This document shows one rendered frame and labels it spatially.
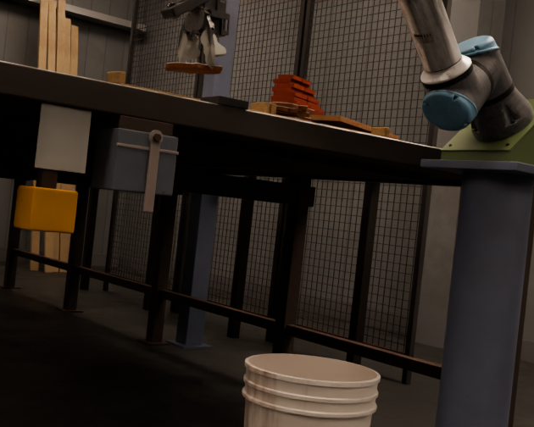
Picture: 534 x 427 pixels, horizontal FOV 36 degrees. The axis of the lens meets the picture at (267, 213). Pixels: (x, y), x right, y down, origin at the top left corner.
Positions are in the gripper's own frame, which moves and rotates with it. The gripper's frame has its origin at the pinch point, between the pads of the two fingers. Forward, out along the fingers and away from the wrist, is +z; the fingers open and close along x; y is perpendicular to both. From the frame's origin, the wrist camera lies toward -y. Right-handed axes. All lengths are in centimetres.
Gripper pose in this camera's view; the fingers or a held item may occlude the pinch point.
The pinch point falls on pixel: (193, 68)
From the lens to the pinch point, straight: 201.6
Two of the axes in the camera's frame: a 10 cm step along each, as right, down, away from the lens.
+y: 7.3, 0.4, 6.9
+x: -6.8, -0.6, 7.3
